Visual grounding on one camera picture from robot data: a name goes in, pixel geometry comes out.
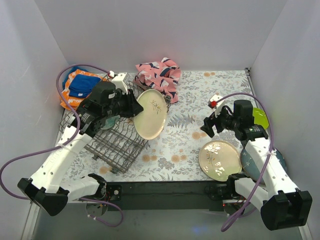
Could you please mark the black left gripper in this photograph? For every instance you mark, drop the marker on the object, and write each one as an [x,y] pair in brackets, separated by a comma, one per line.
[128,103]

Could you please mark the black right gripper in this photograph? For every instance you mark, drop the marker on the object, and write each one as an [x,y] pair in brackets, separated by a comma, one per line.
[216,122]

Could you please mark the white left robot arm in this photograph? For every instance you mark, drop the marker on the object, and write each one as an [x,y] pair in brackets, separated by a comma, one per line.
[45,187]

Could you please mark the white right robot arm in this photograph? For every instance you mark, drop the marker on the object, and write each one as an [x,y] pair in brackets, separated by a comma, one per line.
[279,200]

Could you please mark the cream and green plate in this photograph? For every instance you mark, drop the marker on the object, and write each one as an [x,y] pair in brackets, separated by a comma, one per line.
[219,159]

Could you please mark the pink patterned cloth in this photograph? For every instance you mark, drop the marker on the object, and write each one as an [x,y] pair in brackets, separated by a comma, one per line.
[162,76]

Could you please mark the floral tablecloth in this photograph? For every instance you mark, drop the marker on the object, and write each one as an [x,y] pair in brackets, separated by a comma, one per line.
[173,155]

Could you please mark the lime green plate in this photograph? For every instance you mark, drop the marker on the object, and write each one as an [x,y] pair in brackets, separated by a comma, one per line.
[260,118]

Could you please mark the orange and blue cloth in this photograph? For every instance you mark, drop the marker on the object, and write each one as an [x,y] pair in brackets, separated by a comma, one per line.
[79,83]

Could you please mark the grey blue plate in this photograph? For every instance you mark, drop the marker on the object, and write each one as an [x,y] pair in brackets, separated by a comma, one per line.
[250,168]

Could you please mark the black base bar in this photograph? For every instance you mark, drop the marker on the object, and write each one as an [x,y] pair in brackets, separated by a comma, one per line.
[172,195]

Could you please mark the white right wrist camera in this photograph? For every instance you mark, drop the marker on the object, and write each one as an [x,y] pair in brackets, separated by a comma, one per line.
[216,102]

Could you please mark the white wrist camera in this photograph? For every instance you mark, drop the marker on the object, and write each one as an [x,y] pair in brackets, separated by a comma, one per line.
[216,102]
[119,80]

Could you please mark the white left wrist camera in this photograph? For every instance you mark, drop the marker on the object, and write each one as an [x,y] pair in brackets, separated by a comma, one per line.
[119,80]

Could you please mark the grey wire dish rack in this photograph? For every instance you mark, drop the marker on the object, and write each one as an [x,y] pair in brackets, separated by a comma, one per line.
[120,145]

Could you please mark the aluminium rail frame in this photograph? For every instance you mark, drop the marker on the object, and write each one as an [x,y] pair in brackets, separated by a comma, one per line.
[85,221]

